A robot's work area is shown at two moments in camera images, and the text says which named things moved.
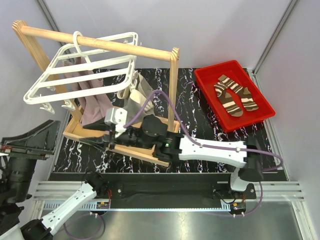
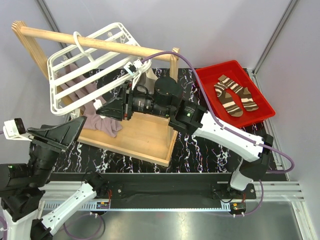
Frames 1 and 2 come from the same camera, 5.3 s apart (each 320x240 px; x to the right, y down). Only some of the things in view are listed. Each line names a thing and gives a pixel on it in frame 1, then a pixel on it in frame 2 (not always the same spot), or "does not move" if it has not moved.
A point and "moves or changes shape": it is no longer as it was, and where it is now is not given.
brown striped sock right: (246, 96) does not move
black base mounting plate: (168, 190) does not move
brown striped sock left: (227, 100) does not move
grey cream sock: (136, 97) moves or changes shape
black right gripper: (102, 142) to (114, 109)
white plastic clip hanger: (91, 66) moves or changes shape
